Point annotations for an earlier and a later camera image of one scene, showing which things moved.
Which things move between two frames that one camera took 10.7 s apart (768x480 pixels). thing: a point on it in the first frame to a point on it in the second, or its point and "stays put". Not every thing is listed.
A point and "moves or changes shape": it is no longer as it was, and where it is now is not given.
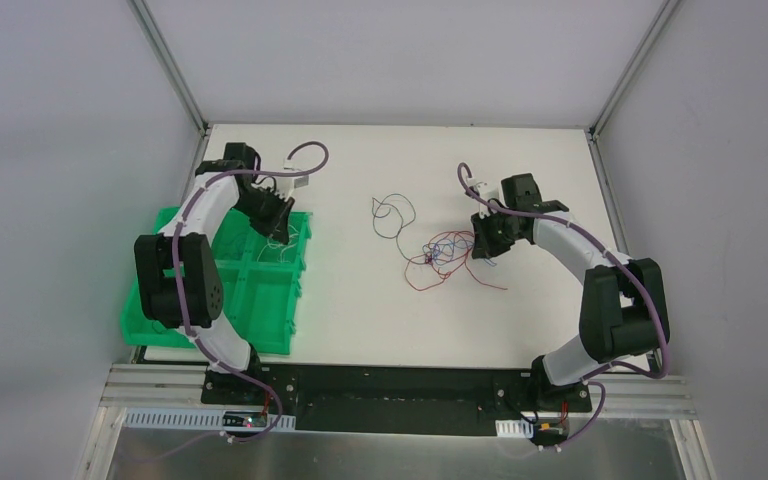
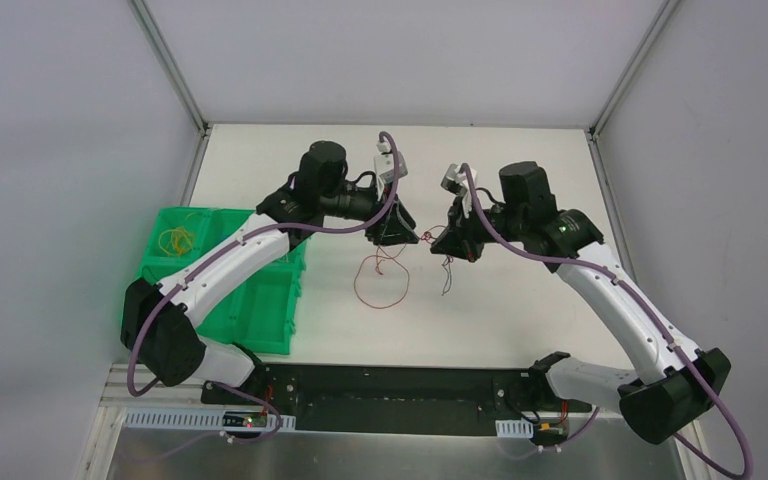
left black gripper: [273, 211] to [387, 216]
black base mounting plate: [395, 400] stays put
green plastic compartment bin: [259, 278] stays put
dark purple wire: [390, 216] moves or changes shape
